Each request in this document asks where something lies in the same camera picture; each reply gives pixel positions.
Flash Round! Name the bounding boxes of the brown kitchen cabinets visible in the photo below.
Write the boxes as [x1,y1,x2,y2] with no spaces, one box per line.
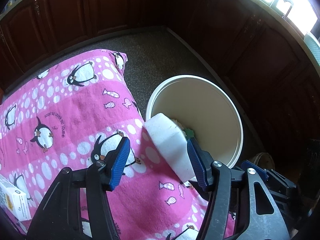
[0,0,320,136]

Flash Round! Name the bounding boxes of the cow milk carton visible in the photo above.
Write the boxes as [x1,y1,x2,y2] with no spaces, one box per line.
[0,175,31,222]

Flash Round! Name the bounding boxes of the white round trash bin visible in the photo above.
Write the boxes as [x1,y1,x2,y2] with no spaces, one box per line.
[146,75,244,168]

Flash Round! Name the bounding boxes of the pink penguin tablecloth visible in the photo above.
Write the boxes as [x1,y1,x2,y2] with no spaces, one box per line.
[1,49,208,239]

